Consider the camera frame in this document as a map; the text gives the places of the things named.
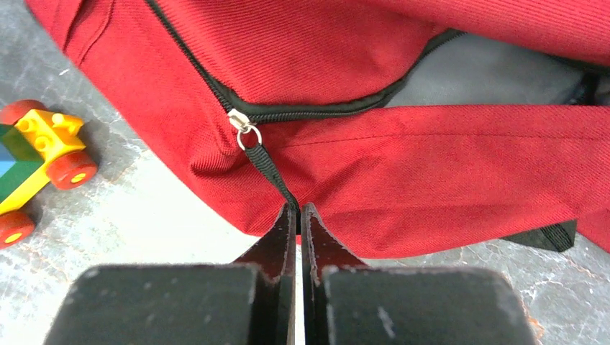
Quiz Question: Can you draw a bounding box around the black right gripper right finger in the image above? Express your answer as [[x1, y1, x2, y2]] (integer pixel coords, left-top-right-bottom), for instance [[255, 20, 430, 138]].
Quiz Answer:
[[301, 203, 535, 344]]

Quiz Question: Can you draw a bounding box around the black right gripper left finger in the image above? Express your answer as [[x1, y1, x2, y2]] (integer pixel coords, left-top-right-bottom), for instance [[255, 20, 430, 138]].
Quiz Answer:
[[45, 206, 298, 344]]

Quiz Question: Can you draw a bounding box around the colourful block tower toy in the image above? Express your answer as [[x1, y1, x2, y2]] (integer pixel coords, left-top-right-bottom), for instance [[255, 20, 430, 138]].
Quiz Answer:
[[1, 99, 98, 249]]

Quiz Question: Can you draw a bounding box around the red student backpack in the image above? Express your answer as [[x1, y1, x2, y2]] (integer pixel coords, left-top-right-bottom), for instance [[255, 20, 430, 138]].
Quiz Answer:
[[27, 1, 609, 258]]

